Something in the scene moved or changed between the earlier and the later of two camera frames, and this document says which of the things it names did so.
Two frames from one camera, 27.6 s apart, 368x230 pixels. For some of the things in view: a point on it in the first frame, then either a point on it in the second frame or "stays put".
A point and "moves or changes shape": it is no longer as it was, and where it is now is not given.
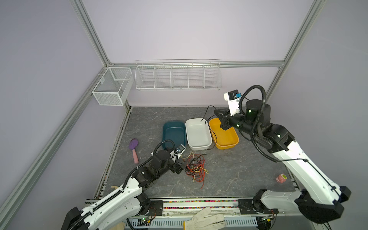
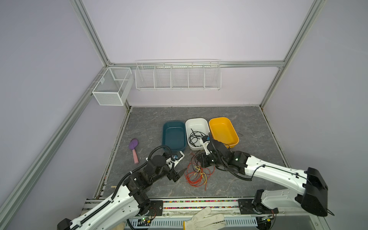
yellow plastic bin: x=223 y=139 stays put
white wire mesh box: x=112 y=88 stays put
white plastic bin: x=198 y=133 stays put
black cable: x=209 y=125 -> x=194 y=137
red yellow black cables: x=195 y=166 moves or changes shape
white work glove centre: x=201 y=221 stays put
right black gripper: x=226 y=122 -> x=203 y=159
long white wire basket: x=178 y=74 stays put
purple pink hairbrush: x=132 y=144 stays put
